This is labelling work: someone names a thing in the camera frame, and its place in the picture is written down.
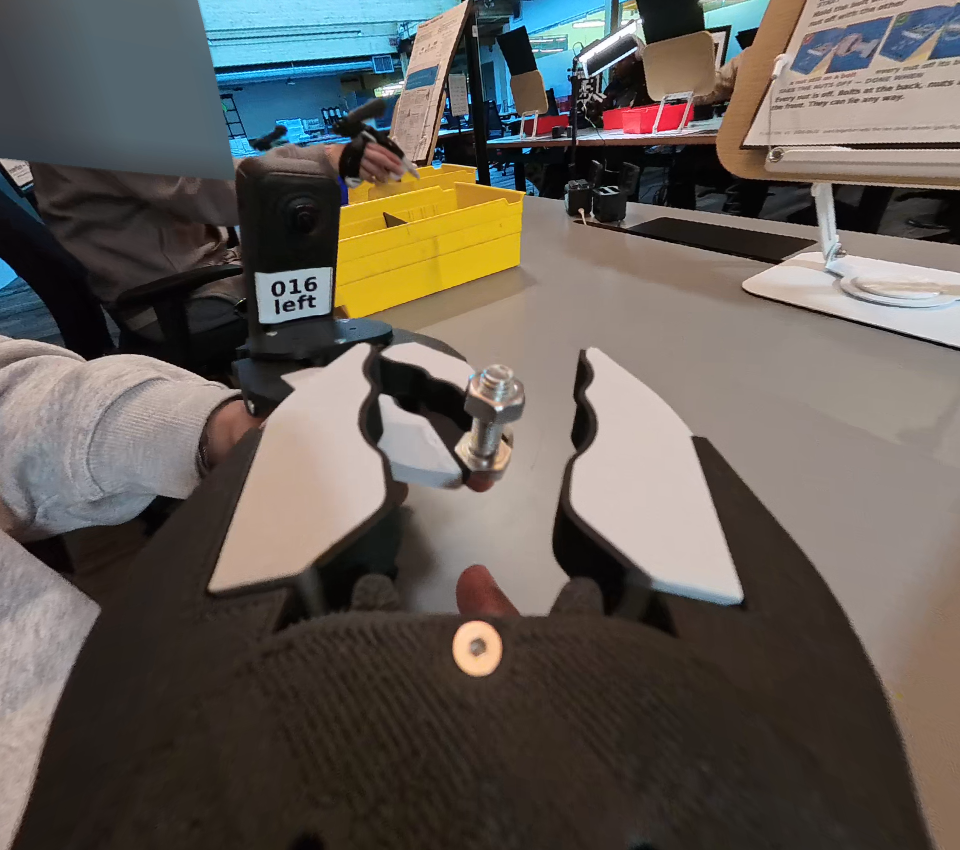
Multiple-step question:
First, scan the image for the light bar lamp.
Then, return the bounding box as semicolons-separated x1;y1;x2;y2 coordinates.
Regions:
573;31;645;79

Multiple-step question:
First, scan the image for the printed instruction sheet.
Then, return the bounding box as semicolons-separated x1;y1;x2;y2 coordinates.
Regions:
742;0;960;150

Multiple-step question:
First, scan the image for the black panel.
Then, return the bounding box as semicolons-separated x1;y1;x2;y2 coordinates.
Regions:
495;25;537;75
632;0;706;45

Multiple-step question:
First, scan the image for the yellow divided plastic bin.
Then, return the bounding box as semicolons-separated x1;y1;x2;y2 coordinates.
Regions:
333;181;526;319

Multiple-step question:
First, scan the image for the white board stand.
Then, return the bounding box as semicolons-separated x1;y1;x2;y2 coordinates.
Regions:
742;145;960;350

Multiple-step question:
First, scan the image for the person's right hand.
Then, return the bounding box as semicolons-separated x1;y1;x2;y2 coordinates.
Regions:
456;564;520;617

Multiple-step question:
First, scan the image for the silver hex bolt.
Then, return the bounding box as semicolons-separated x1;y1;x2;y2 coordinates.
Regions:
455;365;519;475

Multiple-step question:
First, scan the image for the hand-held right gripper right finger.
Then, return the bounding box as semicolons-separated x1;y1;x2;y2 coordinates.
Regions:
553;348;745;606

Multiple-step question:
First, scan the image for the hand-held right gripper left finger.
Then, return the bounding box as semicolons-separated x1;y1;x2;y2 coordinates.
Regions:
204;342;412;598

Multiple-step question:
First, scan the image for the black office chair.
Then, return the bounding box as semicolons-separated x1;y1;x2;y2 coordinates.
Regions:
0;175;249;371

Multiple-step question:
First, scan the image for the silver hex nut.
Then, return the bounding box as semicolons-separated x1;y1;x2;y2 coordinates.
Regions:
463;374;526;422

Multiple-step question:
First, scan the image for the person's left hand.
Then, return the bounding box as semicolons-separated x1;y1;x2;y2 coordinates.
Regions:
196;399;498;493

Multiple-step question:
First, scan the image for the black steel pillar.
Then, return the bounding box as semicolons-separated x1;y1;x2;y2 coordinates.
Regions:
448;0;492;187

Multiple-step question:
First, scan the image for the rounded wooden board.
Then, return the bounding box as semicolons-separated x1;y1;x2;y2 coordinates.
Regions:
510;70;550;116
642;31;717;101

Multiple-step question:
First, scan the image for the person's left forearm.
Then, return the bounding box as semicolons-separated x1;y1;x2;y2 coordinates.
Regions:
0;336;241;544

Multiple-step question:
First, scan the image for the grey desk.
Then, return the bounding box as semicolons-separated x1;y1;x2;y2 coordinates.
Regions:
322;190;960;850

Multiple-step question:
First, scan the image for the long wooden office desk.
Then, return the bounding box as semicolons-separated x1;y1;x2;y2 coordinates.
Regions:
487;126;725;191

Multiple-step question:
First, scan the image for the cardboard instruction board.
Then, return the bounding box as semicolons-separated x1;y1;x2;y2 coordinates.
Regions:
390;0;474;165

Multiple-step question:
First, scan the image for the wooden instruction board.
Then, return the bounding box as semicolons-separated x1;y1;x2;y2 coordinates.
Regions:
716;0;960;180

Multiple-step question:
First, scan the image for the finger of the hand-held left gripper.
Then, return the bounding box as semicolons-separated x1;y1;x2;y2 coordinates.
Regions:
373;393;466;491
366;342;478;418

